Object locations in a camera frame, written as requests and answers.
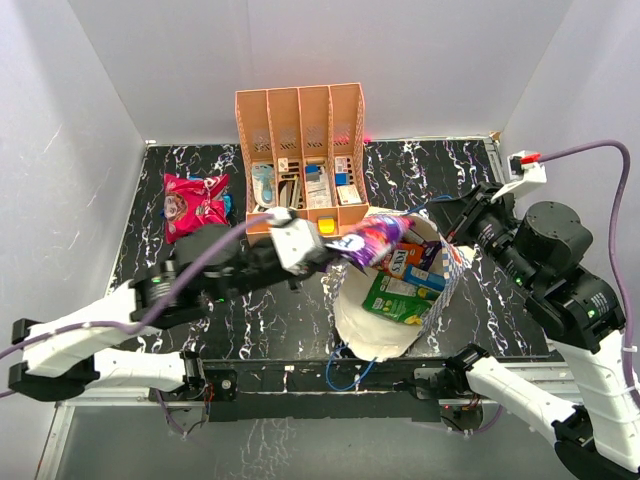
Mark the blue checkered paper bag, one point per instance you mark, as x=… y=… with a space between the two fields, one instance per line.
x=374 y=339

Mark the orange Fox's candy bag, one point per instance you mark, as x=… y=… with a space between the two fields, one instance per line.
x=396 y=262

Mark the yellow orange sticky notes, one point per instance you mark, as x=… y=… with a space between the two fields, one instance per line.
x=326 y=225

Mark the blue eraser block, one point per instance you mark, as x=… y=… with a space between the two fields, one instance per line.
x=312 y=173

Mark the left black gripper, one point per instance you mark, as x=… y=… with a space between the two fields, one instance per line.
x=317 y=261

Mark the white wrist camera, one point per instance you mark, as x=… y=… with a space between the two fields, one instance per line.
x=527 y=175
x=298 y=245

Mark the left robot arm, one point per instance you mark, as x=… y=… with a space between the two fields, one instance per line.
x=64 y=358

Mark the light blue tape dispenser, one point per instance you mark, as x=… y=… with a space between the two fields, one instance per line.
x=263 y=181

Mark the white red small box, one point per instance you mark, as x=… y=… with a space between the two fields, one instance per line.
x=348 y=195

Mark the green snack packet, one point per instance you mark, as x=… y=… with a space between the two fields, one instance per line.
x=399 y=301

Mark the orange desk organizer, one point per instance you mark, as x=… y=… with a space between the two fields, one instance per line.
x=298 y=126

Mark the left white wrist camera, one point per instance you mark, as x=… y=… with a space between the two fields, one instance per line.
x=298 y=245

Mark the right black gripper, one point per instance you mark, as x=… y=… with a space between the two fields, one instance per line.
x=456 y=217

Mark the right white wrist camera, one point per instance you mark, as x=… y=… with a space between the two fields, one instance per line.
x=527 y=175

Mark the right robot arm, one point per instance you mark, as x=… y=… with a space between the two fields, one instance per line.
x=578 y=311

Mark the blue snack packet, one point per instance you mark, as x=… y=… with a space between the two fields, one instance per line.
x=227 y=202

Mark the pink red snack packet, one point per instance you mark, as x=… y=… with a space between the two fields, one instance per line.
x=192 y=205

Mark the purple Fox's candy bag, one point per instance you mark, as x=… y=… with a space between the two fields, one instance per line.
x=372 y=239

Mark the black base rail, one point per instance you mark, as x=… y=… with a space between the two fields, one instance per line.
x=420 y=391

